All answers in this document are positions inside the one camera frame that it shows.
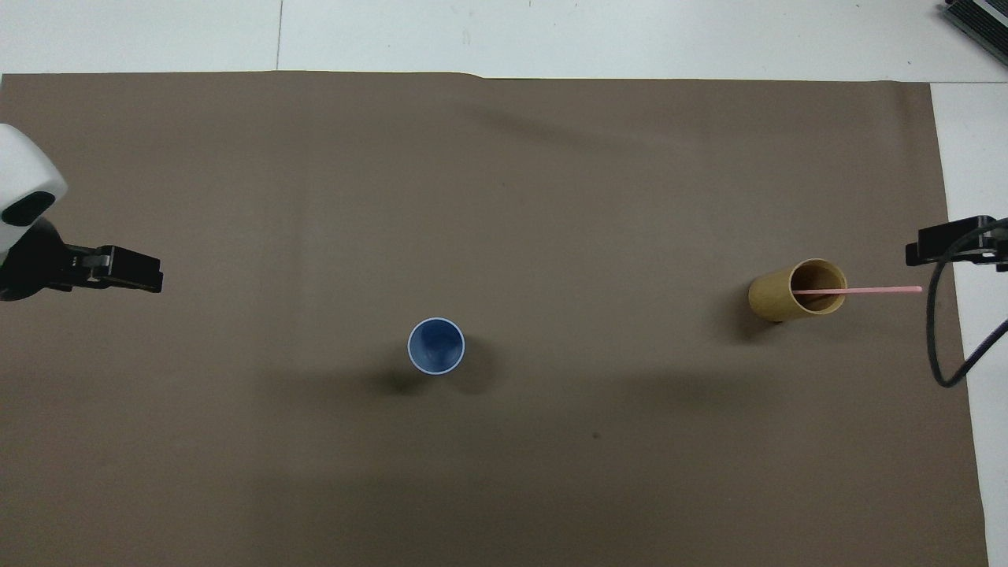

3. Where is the bamboo cup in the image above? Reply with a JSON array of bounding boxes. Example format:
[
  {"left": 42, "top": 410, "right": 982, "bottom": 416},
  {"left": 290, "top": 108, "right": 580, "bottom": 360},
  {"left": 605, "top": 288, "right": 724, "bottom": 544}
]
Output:
[{"left": 747, "top": 258, "right": 849, "bottom": 324}]

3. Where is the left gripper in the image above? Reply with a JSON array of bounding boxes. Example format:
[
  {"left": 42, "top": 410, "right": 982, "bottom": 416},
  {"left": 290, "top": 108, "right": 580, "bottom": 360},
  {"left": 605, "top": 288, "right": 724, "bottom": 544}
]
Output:
[{"left": 0, "top": 217, "right": 83, "bottom": 302}]

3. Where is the black stand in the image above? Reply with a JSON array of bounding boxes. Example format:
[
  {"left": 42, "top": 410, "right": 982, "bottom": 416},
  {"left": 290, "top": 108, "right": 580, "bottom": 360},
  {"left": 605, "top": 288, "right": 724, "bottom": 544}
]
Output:
[{"left": 940, "top": 0, "right": 1008, "bottom": 50}]

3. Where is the blue cup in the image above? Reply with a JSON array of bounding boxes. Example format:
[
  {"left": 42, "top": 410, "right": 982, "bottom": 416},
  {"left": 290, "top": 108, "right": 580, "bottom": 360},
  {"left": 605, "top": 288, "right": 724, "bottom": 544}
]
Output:
[{"left": 407, "top": 317, "right": 466, "bottom": 376}]

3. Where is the pink chopstick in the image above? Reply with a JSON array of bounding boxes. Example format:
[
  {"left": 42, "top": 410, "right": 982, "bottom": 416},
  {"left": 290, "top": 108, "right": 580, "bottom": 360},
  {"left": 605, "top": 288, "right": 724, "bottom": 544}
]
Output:
[{"left": 791, "top": 285, "right": 924, "bottom": 297}]

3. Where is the black cable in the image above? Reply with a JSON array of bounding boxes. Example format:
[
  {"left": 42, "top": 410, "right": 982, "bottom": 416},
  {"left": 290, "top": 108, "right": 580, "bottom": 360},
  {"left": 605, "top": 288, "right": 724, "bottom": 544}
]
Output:
[{"left": 926, "top": 219, "right": 1008, "bottom": 389}]

